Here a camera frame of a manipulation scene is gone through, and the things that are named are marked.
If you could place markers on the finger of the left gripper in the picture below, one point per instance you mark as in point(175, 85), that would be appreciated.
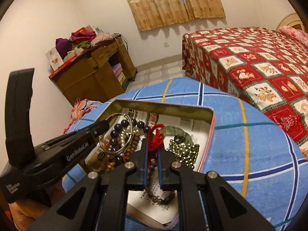
point(72, 146)

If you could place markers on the blue plaid table cloth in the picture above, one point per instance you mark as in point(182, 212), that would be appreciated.
point(247, 148)

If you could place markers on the clothes pile on floor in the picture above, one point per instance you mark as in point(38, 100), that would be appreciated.
point(80, 109)

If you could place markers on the pink pillow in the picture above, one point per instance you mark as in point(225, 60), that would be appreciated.
point(295, 34)

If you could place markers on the white printed box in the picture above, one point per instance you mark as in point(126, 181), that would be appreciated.
point(54, 58)

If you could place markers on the printed paper in tin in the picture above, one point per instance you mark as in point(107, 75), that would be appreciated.
point(156, 207)

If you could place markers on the clothes pile on desk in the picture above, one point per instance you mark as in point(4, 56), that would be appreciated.
point(85, 38)

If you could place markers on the white wall socket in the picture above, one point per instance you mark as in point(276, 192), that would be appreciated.
point(165, 44)

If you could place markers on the wooden headboard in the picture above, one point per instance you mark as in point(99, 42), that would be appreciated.
point(292, 20)

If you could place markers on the beige window curtain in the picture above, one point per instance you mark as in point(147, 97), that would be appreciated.
point(153, 14)

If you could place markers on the green jade bangle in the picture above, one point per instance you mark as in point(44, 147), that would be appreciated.
point(180, 136)

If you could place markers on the red patterned bed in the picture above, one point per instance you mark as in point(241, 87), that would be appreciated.
point(260, 66)

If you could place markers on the brown wooden desk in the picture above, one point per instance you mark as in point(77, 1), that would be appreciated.
point(90, 75)

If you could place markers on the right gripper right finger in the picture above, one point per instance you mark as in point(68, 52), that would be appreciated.
point(206, 201)

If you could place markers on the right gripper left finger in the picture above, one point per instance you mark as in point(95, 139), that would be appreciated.
point(98, 202)

